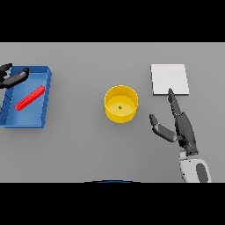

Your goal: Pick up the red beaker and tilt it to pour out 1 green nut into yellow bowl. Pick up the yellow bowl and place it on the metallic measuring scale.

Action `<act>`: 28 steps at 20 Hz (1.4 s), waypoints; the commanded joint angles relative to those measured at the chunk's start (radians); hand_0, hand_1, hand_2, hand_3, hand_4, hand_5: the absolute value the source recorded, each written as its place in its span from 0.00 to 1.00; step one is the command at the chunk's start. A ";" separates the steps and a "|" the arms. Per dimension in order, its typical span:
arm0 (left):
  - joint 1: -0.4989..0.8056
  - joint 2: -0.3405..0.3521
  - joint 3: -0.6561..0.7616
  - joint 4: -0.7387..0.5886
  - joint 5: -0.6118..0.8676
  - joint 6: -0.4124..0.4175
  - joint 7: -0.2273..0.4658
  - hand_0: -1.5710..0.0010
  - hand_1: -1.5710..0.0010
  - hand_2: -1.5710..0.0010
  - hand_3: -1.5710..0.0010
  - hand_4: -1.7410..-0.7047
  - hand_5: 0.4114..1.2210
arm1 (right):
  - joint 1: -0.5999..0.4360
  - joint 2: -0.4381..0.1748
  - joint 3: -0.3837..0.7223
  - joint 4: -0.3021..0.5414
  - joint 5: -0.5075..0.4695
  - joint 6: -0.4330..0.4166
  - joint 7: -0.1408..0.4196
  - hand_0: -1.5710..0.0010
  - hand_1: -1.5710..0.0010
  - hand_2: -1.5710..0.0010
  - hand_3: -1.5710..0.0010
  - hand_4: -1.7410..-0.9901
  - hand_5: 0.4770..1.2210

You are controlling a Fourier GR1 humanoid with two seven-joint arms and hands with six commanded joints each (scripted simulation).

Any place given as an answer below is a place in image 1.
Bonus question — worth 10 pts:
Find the yellow bowl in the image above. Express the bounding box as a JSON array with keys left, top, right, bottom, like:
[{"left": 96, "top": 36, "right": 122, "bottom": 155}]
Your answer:
[{"left": 104, "top": 84, "right": 140, "bottom": 124}]

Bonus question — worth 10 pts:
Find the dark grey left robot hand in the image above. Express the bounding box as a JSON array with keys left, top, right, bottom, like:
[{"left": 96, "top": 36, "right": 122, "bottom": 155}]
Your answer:
[{"left": 0, "top": 62, "right": 30, "bottom": 90}]

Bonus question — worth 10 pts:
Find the red beaker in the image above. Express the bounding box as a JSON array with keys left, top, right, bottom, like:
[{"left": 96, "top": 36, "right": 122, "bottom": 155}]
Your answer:
[{"left": 14, "top": 84, "right": 46, "bottom": 112}]

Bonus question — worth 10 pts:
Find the pale square measuring scale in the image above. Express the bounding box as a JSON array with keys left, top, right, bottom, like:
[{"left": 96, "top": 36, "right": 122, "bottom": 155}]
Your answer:
[{"left": 150, "top": 63, "right": 191, "bottom": 97}]

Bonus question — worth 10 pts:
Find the blue plastic tray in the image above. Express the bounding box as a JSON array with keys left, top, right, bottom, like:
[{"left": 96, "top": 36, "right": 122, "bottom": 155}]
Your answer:
[{"left": 0, "top": 65, "right": 53, "bottom": 129}]

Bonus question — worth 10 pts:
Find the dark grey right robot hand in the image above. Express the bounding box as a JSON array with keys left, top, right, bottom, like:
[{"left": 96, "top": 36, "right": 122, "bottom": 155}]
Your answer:
[{"left": 149, "top": 87, "right": 200, "bottom": 156}]

